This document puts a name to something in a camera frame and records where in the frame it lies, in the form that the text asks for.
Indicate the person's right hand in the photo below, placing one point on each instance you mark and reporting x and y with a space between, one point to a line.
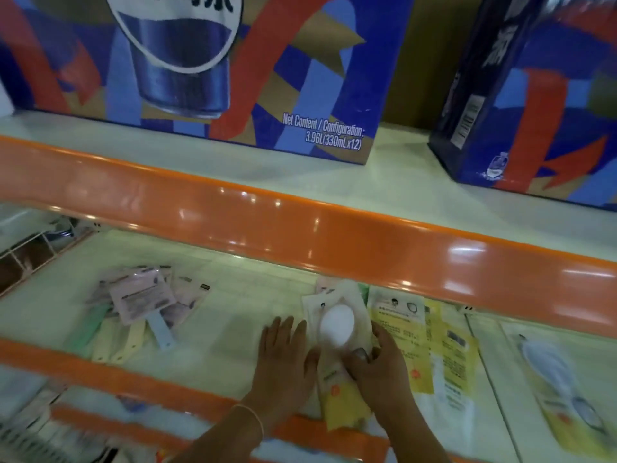
385 380

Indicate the person's left hand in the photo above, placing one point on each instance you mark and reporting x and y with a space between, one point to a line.
282 371

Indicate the round mirror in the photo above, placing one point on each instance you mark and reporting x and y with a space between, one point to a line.
544 361
337 323

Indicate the orange edged white shelf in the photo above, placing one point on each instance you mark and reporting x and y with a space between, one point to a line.
337 245

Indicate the yellow printed packet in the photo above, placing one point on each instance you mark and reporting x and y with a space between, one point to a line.
458 352

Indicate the blue printed drink carton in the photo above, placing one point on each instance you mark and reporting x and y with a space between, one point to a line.
241 67
554 115

